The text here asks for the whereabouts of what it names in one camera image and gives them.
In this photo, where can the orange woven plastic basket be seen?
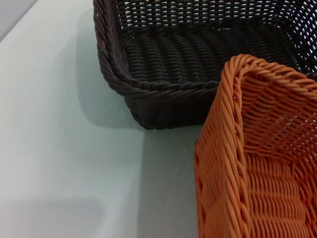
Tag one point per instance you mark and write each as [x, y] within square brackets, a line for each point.
[260, 173]

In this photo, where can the dark brown woven basket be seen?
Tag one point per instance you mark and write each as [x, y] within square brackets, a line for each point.
[173, 49]

